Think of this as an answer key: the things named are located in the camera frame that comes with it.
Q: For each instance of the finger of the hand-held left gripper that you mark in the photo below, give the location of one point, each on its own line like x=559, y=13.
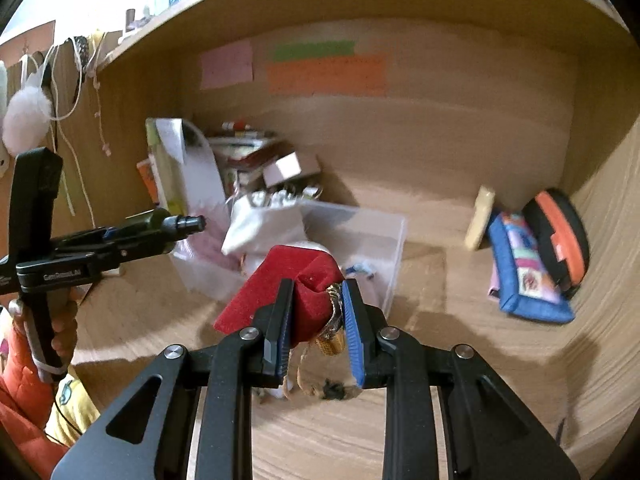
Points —
x=135, y=255
x=95, y=240

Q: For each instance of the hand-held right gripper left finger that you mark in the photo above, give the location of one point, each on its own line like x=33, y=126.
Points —
x=276, y=332

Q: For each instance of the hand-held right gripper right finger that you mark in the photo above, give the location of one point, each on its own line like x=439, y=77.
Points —
x=352, y=332

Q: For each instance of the green glass bottle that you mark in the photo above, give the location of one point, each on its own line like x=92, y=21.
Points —
x=155, y=225

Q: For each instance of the red velvet pouch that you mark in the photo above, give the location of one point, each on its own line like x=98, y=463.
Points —
x=280, y=280

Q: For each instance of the clear plastic storage box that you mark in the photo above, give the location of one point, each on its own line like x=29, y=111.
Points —
x=370, y=240

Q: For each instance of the white cloth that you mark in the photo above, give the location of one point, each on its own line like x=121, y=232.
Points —
x=265, y=230

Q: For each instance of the wooden desktop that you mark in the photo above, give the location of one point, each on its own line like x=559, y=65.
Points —
x=450, y=365

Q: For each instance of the person's left hand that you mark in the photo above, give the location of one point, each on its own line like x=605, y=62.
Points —
x=67, y=335

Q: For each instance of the orange packet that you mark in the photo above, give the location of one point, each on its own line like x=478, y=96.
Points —
x=147, y=182

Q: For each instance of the yellow green bottle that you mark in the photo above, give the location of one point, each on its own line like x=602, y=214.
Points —
x=167, y=175

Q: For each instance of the white fluffy pompom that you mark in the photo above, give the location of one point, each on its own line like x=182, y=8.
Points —
x=27, y=120

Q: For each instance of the stack of books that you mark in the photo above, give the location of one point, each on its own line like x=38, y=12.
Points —
x=245, y=152

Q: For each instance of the small white box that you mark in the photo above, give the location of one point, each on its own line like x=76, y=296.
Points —
x=290, y=170

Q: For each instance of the yellow garment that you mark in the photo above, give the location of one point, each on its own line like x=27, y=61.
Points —
x=75, y=410

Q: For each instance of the pale yellow tube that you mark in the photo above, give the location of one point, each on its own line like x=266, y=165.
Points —
x=479, y=220

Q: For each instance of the black hair claw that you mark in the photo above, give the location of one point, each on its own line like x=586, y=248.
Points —
x=80, y=60

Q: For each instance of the blue patterned pencil pouch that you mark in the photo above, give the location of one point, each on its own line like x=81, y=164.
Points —
x=525, y=270

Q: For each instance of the pink paper note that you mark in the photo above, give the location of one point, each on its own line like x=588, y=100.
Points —
x=226, y=64

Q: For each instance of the black and orange round case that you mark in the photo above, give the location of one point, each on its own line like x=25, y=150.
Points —
x=560, y=240

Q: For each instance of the orange paper note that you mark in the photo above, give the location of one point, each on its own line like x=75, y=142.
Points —
x=327, y=76

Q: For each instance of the green paper note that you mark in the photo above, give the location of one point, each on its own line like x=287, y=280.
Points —
x=315, y=50

